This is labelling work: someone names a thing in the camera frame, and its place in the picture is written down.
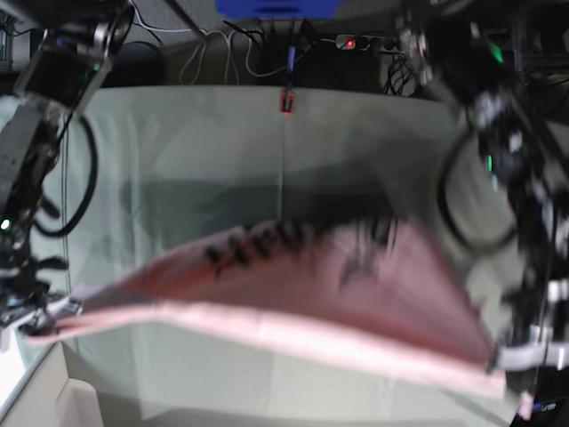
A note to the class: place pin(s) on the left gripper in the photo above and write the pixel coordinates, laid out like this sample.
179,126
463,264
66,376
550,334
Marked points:
537,366

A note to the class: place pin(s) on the pink t-shirt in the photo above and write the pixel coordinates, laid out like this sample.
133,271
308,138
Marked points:
375,297

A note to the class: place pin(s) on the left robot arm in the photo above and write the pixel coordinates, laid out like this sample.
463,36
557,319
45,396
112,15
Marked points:
447,46

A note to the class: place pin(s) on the cardboard box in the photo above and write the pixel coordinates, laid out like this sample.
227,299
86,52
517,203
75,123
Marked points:
48,396

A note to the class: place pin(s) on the green table cloth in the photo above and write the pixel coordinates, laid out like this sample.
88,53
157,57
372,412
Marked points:
177,163

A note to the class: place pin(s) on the blue box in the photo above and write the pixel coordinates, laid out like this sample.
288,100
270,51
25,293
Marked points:
319,9

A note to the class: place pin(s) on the white power strip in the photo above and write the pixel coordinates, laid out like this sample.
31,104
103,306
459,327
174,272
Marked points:
368,43

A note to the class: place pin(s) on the red black table clamp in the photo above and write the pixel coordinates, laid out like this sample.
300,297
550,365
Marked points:
286,101

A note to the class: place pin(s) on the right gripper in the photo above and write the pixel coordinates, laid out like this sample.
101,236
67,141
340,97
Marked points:
27,303

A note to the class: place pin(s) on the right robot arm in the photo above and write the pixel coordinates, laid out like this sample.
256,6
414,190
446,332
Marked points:
81,39

